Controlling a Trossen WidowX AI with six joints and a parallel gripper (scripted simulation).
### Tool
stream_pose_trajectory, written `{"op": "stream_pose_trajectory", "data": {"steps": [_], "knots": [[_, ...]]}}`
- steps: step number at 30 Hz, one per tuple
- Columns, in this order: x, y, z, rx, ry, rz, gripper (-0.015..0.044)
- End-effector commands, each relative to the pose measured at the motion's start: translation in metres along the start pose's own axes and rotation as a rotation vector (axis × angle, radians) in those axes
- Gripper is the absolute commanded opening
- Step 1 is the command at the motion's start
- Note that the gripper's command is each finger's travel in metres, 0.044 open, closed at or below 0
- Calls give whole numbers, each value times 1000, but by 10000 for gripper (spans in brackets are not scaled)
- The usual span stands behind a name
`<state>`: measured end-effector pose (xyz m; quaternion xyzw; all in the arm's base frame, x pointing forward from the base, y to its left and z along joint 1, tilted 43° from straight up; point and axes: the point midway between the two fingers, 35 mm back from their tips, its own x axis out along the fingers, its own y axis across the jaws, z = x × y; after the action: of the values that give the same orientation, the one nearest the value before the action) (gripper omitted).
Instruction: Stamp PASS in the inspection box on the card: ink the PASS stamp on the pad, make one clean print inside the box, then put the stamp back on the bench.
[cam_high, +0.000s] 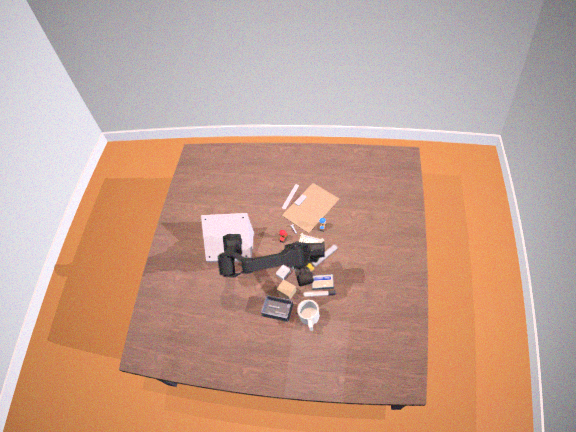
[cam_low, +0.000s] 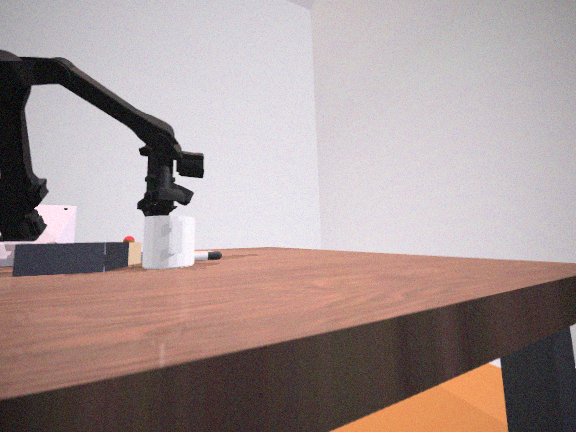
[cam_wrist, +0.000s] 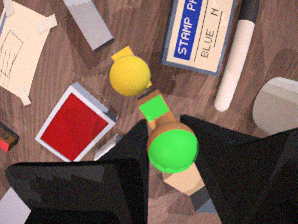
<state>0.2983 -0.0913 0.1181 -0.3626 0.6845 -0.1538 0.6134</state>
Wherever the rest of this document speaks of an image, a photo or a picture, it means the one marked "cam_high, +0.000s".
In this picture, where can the white flat bar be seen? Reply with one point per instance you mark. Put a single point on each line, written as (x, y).
(290, 196)

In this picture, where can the tan rectangular board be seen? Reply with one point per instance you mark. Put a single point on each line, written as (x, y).
(310, 207)

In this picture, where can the tan cube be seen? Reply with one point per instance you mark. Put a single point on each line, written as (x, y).
(286, 289)

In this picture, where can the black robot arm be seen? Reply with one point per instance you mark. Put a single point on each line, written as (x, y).
(294, 255)

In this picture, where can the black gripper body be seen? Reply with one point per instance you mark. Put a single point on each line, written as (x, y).
(305, 276)

